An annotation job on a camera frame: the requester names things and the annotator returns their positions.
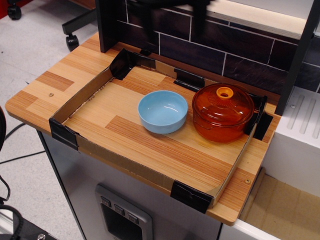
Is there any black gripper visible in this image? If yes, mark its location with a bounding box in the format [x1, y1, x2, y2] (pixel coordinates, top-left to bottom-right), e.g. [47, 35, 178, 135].
[134, 0, 211, 44]

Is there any orange transparent pot lid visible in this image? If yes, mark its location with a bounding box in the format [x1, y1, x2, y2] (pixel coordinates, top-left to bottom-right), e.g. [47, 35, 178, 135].
[192, 83, 255, 127]

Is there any orange transparent pot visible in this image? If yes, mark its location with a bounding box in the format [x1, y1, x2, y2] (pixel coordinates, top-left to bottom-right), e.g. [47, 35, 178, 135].
[193, 111, 253, 143]

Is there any light blue bowl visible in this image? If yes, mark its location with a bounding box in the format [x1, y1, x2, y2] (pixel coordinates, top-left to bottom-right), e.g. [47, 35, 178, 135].
[137, 90, 189, 135]

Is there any cream wooden shelf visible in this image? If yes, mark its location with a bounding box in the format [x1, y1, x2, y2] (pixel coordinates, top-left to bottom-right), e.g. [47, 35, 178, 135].
[174, 0, 307, 41]

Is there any black chair base with casters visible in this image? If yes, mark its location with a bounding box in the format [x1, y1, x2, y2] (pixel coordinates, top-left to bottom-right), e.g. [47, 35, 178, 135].
[62, 8, 97, 52]

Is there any cardboard fence with black tape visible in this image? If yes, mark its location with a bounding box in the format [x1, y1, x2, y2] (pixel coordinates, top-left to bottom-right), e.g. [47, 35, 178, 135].
[49, 49, 274, 213]

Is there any black caster wheel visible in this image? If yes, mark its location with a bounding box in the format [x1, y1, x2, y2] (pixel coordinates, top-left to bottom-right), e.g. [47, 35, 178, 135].
[7, 0, 22, 21]

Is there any white toy sink unit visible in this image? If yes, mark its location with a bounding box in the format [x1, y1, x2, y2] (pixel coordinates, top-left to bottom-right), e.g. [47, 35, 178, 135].
[219, 87, 320, 240]

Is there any black upright post left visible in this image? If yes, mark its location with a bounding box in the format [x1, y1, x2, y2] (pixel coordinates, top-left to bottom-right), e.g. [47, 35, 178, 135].
[95, 0, 126, 53]

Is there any black upright post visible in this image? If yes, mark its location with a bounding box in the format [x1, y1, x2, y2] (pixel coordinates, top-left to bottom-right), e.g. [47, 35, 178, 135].
[274, 0, 320, 116]
[95, 0, 126, 53]

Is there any black upright post right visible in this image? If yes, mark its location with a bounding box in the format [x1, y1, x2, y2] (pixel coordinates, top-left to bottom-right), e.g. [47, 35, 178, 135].
[274, 0, 320, 116]

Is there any black floor cable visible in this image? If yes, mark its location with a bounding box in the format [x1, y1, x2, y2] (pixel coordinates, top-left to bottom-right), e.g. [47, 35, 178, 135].
[0, 122, 45, 165]

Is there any black cable bundle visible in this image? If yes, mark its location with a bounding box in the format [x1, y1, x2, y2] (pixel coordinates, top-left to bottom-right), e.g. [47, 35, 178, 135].
[0, 106, 26, 240]

